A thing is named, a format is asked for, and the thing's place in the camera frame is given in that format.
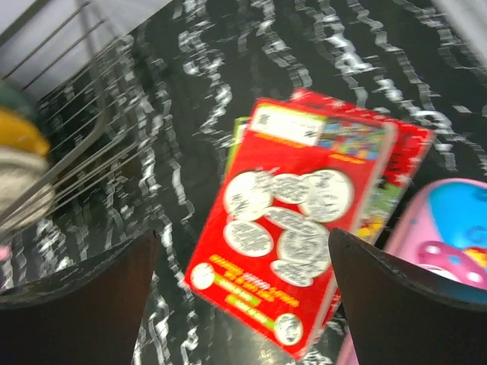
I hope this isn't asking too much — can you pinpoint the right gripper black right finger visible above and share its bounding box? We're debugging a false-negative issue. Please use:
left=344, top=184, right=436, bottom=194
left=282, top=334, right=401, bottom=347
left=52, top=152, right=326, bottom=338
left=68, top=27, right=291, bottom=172
left=329, top=228, right=486, bottom=364

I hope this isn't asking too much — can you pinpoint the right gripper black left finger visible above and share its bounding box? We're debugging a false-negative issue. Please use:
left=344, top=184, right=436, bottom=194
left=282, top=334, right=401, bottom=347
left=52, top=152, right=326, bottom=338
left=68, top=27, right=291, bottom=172
left=1, top=230, right=159, bottom=364

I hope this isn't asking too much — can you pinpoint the pink purple pencil case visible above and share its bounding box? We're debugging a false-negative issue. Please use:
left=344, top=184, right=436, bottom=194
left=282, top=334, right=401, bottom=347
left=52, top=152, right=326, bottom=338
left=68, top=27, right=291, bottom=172
left=336, top=177, right=487, bottom=365

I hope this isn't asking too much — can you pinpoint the red top activity book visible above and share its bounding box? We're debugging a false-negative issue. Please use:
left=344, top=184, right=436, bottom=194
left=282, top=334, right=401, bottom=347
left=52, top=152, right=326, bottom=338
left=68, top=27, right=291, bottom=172
left=185, top=98, right=397, bottom=359

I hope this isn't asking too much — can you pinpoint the red middle book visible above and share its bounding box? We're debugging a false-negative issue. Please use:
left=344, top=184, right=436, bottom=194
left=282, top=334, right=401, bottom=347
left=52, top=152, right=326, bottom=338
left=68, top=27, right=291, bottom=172
left=290, top=88, right=434, bottom=244

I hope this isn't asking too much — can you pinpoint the yellow plate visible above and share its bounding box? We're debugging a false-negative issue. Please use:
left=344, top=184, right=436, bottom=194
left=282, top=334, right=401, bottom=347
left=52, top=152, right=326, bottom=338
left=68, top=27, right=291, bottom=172
left=1, top=107, right=50, bottom=157

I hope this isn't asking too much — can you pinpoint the dark green plate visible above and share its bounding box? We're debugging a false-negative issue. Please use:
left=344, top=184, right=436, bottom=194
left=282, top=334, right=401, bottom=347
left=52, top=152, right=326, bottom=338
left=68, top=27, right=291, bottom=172
left=1, top=80, right=38, bottom=119

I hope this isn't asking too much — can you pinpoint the green bottom book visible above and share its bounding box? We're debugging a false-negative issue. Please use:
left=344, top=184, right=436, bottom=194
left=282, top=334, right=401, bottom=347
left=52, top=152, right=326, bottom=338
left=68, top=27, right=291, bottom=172
left=224, top=116, right=250, bottom=175

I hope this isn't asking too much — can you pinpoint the black wire dish rack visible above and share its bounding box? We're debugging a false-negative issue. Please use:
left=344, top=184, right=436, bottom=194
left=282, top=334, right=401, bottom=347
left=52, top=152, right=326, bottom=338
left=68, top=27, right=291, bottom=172
left=1, top=1, right=151, bottom=238

